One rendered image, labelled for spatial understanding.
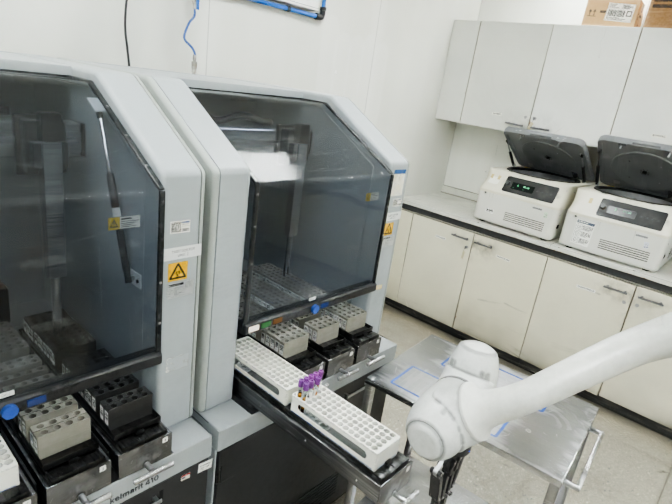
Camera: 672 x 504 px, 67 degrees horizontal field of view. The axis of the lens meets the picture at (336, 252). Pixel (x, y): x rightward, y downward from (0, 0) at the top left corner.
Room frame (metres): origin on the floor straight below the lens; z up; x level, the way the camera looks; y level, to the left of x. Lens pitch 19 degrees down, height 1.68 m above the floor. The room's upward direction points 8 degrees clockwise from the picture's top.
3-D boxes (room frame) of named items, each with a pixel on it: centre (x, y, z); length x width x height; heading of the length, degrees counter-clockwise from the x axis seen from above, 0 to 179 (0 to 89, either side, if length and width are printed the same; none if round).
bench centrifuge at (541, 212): (3.48, -1.30, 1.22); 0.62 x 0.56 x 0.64; 138
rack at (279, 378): (1.32, 0.16, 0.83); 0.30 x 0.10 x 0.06; 50
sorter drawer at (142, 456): (1.18, 0.63, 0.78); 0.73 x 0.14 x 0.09; 50
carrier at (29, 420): (0.96, 0.60, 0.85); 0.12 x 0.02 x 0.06; 140
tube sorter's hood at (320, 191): (1.67, 0.22, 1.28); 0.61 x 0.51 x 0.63; 140
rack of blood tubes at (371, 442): (1.11, -0.08, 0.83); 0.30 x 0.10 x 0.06; 51
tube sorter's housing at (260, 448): (1.79, 0.38, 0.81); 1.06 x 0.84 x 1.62; 50
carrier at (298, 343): (1.46, 0.09, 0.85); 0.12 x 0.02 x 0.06; 141
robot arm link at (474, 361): (0.91, -0.31, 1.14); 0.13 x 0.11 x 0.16; 149
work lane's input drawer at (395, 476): (1.20, 0.02, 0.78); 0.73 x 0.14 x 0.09; 50
